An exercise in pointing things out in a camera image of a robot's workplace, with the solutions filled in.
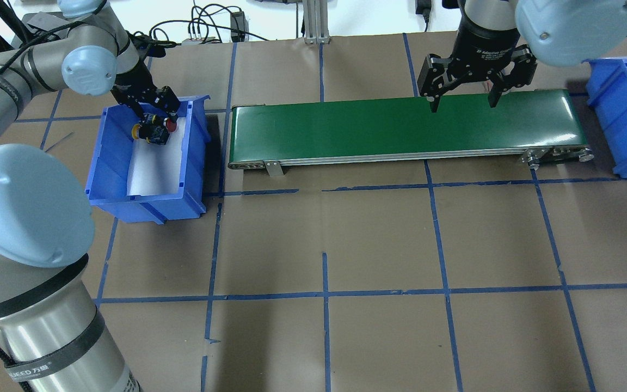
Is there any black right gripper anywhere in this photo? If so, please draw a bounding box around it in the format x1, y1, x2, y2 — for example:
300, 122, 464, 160
418, 24, 537, 113

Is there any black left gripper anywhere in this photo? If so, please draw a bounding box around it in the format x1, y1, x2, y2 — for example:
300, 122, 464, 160
111, 60, 181, 126

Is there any yellow push button switch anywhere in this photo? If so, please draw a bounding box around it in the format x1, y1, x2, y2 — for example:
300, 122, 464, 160
130, 113, 171, 145

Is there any red push button switch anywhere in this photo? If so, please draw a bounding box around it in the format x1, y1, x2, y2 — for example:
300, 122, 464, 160
162, 117, 177, 134

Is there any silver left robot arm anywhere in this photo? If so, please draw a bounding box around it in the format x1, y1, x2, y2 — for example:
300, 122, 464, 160
0, 1, 181, 391

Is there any white foam pad left bin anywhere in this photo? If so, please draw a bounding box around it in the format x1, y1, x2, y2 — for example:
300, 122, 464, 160
127, 117, 185, 196

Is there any green conveyor belt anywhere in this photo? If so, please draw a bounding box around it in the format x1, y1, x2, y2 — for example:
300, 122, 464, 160
228, 89, 594, 175

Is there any blue left plastic bin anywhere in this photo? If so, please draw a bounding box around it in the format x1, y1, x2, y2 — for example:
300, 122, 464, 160
85, 96, 211, 225

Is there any black power adapter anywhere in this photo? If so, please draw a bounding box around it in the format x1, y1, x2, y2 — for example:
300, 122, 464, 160
230, 11, 248, 42

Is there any aluminium frame post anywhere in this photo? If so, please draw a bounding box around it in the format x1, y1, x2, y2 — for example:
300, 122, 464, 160
303, 0, 330, 45

